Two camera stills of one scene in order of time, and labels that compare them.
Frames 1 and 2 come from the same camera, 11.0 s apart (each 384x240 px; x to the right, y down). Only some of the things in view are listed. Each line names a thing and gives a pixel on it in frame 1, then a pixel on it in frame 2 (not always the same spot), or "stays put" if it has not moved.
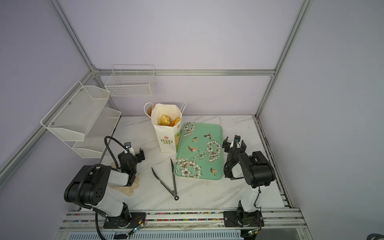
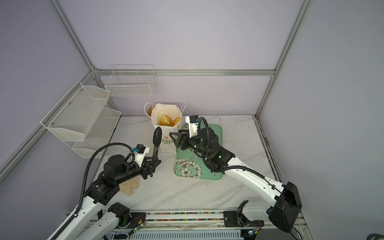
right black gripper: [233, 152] to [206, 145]
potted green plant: [149, 110] stays put
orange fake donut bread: [175, 121] stays put
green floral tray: [200, 152] stays put
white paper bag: [167, 119] stays put
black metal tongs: [174, 193] to [157, 141]
